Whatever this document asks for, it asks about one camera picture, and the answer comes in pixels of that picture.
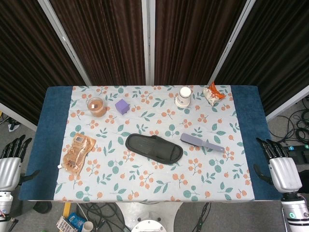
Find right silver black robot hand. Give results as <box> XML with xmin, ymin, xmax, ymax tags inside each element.
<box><xmin>253</xmin><ymin>137</ymin><xmax>303</xmax><ymax>193</ymax></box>

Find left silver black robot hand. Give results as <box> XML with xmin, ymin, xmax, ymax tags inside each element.
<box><xmin>0</xmin><ymin>134</ymin><xmax>41</xmax><ymax>193</ymax></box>

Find grey tool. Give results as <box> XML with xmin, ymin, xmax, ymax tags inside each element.
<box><xmin>180</xmin><ymin>133</ymin><xmax>225</xmax><ymax>153</ymax></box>

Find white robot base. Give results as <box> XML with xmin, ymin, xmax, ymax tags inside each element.
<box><xmin>115</xmin><ymin>202</ymin><xmax>186</xmax><ymax>232</ymax></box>

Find black power strip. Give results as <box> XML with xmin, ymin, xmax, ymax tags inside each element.
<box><xmin>281</xmin><ymin>144</ymin><xmax>309</xmax><ymax>152</ymax></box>

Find blue table cover cloth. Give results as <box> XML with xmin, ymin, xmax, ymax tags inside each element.
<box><xmin>18</xmin><ymin>85</ymin><xmax>284</xmax><ymax>201</ymax></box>

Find brown snack pouch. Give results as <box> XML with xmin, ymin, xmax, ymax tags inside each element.
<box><xmin>57</xmin><ymin>132</ymin><xmax>97</xmax><ymax>174</ymax></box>

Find printed cardboard box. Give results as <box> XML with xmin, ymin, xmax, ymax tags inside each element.
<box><xmin>56</xmin><ymin>216</ymin><xmax>73</xmax><ymax>232</ymax></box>

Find blue snack packet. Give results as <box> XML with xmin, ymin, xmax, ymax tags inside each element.
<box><xmin>67</xmin><ymin>212</ymin><xmax>88</xmax><ymax>229</ymax></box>

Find crumpled orange white snack wrapper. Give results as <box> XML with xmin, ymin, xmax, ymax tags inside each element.
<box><xmin>202</xmin><ymin>81</ymin><xmax>226</xmax><ymax>106</ymax></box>

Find clear jar of rubber bands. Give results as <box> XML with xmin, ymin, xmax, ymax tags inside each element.
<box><xmin>86</xmin><ymin>97</ymin><xmax>108</xmax><ymax>118</ymax></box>

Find dark folding screen panel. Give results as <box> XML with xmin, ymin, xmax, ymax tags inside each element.
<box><xmin>209</xmin><ymin>0</ymin><xmax>309</xmax><ymax>121</ymax></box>
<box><xmin>142</xmin><ymin>0</ymin><xmax>256</xmax><ymax>87</ymax></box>
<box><xmin>0</xmin><ymin>0</ymin><xmax>92</xmax><ymax>131</ymax></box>
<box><xmin>38</xmin><ymin>0</ymin><xmax>155</xmax><ymax>87</ymax></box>

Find white paper cup stack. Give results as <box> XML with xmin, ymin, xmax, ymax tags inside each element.
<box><xmin>175</xmin><ymin>87</ymin><xmax>192</xmax><ymax>108</ymax></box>

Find purple cube box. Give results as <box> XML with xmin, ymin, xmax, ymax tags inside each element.
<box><xmin>114</xmin><ymin>98</ymin><xmax>131</xmax><ymax>116</ymax></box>

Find floral printed tablecloth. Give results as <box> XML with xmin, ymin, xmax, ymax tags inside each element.
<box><xmin>53</xmin><ymin>85</ymin><xmax>255</xmax><ymax>203</ymax></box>

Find black rubber slipper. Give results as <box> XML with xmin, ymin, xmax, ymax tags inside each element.
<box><xmin>125</xmin><ymin>133</ymin><xmax>183</xmax><ymax>165</ymax></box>

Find black floor cable bundle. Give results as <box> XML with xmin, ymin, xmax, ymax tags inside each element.
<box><xmin>77</xmin><ymin>202</ymin><xmax>132</xmax><ymax>232</ymax></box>
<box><xmin>267</xmin><ymin>96</ymin><xmax>309</xmax><ymax>145</ymax></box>

